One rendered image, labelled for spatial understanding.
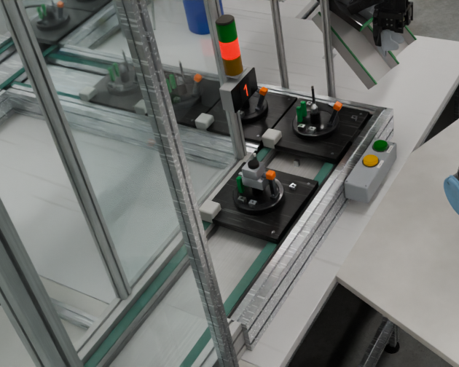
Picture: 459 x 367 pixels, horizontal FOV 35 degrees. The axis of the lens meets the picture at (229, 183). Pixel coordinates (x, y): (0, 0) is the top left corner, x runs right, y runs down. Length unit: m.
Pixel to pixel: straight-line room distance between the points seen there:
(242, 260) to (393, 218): 0.44
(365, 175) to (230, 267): 0.45
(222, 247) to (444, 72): 1.07
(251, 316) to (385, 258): 0.42
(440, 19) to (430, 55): 1.98
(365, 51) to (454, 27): 2.26
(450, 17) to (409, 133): 2.42
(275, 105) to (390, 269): 0.69
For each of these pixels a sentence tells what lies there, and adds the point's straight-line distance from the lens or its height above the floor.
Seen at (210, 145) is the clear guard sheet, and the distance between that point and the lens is 1.97.
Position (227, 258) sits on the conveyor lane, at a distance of 1.90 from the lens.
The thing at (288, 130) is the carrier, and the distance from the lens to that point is 2.19.
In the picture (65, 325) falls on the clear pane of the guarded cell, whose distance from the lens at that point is 1.12.
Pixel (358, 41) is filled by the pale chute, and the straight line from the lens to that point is 2.35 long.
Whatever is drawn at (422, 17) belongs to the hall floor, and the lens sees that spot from 4.69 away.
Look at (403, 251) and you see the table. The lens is 1.95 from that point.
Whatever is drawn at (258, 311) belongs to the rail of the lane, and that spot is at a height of 0.95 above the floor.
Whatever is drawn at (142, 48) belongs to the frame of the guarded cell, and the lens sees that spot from 1.07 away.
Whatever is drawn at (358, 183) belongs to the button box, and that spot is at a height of 0.96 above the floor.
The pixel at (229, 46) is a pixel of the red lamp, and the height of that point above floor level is 1.35.
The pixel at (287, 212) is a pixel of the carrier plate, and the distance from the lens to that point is 1.92.
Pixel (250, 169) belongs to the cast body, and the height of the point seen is 1.09.
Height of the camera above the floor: 2.28
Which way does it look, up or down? 40 degrees down
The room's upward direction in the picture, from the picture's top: 12 degrees counter-clockwise
